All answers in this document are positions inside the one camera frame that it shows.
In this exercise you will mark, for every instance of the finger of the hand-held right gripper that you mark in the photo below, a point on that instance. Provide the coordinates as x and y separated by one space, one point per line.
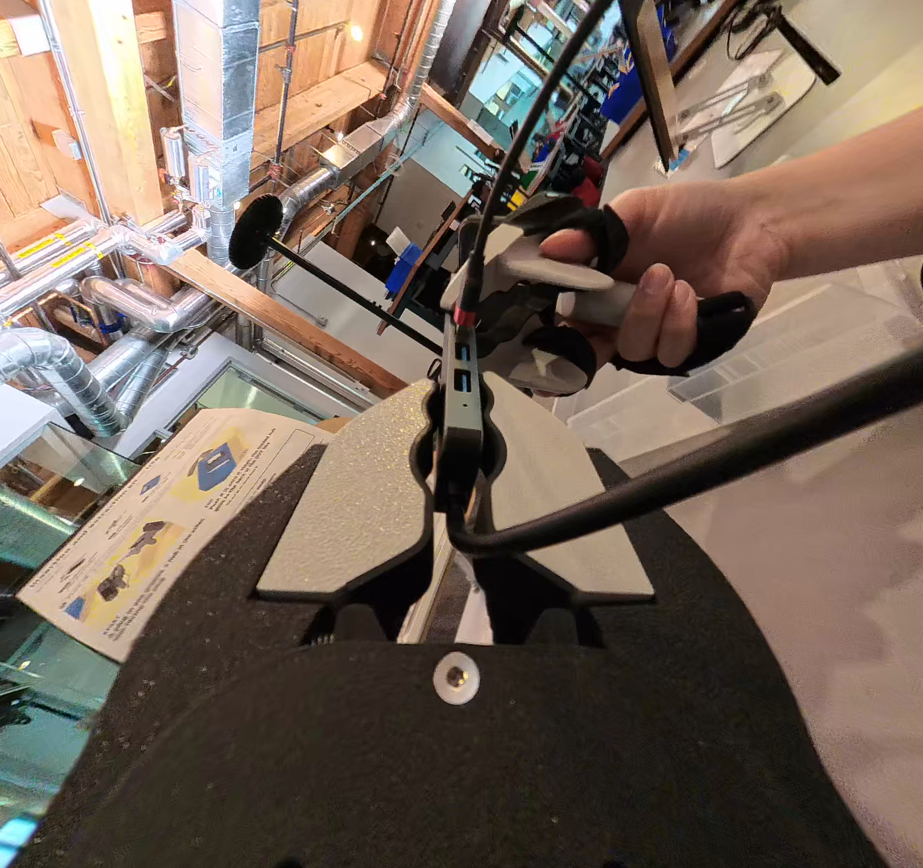
505 226
548 370

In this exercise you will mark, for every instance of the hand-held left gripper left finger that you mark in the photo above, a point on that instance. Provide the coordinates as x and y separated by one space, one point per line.
346 507

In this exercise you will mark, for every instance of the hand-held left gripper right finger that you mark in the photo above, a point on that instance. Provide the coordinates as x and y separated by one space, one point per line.
548 464

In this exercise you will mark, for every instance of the clear plastic bin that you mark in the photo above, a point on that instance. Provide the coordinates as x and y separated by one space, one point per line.
793 349

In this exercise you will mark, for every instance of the person's right forearm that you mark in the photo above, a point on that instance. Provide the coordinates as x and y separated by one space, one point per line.
851 197

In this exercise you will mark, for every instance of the person's right hand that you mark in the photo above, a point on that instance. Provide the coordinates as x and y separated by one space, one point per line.
707 233

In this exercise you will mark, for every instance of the printed instruction sheet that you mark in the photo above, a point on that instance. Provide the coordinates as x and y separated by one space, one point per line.
180 507

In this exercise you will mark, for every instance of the wooden sheet board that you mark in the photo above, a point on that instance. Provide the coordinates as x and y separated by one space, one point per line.
652 68

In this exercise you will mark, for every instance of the white board stand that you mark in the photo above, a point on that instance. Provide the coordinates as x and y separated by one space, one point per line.
750 111

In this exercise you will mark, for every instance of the silver insulated pipe bundle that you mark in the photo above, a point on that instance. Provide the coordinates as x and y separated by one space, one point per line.
130 306

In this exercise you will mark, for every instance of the round silver duct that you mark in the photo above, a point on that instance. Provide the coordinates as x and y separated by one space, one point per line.
432 32

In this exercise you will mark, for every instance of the black angled post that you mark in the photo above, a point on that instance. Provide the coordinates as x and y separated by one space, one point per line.
807 50

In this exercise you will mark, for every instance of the rectangular silver duct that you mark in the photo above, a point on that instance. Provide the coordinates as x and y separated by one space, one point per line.
216 53

